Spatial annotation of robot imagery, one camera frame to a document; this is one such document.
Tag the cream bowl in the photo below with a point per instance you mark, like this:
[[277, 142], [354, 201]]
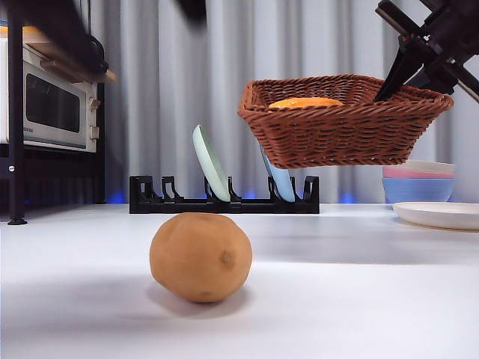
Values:
[[434, 166]]

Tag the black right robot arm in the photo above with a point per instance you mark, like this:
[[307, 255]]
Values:
[[460, 26]]

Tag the white toaster oven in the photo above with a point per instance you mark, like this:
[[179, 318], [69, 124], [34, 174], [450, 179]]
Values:
[[52, 108]]

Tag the black dish rack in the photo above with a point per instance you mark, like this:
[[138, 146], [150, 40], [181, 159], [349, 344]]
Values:
[[187, 206]]

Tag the wooden cutting board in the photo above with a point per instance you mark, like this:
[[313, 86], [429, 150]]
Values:
[[45, 60]]

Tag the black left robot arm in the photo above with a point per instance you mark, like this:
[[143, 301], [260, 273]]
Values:
[[63, 33]]

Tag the black metal shelf frame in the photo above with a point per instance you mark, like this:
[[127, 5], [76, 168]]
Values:
[[15, 131]]

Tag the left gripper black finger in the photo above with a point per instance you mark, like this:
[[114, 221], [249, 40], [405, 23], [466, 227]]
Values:
[[194, 11]]

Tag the grey curtain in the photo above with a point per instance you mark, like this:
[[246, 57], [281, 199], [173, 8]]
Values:
[[157, 112]]

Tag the white flat plate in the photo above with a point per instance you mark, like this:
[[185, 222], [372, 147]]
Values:
[[438, 215]]

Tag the blue bowl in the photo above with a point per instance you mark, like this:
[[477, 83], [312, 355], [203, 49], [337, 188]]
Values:
[[419, 190]]

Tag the brown wicker basket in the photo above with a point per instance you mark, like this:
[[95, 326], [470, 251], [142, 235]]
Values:
[[337, 134]]

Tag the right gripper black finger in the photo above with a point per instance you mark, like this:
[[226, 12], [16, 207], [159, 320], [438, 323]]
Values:
[[406, 61], [436, 80]]

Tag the pale green plate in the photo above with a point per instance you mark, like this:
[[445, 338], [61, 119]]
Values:
[[211, 168]]

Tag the pink bowl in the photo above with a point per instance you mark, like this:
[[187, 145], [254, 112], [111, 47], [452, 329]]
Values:
[[411, 173]]

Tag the brown potato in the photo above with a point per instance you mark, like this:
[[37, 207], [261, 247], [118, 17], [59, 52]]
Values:
[[198, 258]]

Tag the pale blue plate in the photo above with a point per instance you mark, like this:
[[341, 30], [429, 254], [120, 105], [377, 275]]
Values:
[[280, 183]]

